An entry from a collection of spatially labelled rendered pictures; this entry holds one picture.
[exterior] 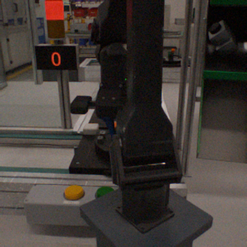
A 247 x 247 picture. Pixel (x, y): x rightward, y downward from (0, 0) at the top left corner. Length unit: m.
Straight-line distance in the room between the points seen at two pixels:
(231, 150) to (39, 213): 0.48
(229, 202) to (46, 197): 0.48
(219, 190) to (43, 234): 0.49
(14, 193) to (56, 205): 0.15
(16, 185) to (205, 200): 0.49
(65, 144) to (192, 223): 0.60
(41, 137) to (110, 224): 0.59
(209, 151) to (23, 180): 0.46
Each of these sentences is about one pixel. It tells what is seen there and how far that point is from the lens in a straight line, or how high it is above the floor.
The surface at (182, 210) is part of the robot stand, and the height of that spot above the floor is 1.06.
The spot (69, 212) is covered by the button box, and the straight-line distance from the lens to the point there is 0.64.
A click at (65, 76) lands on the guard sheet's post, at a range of 0.91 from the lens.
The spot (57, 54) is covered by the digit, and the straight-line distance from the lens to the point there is 0.85.
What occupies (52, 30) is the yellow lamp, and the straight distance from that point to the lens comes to 0.85.
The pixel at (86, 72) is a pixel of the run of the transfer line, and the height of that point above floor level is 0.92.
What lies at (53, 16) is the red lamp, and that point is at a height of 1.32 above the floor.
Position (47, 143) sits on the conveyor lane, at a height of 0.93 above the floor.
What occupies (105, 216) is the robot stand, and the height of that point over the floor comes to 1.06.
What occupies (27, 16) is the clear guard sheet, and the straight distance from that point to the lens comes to 0.93.
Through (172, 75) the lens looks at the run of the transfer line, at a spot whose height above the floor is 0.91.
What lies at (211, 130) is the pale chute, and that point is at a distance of 0.77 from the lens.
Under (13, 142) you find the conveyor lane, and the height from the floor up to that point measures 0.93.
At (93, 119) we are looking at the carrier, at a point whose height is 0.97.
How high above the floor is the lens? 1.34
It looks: 23 degrees down
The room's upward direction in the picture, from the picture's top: straight up
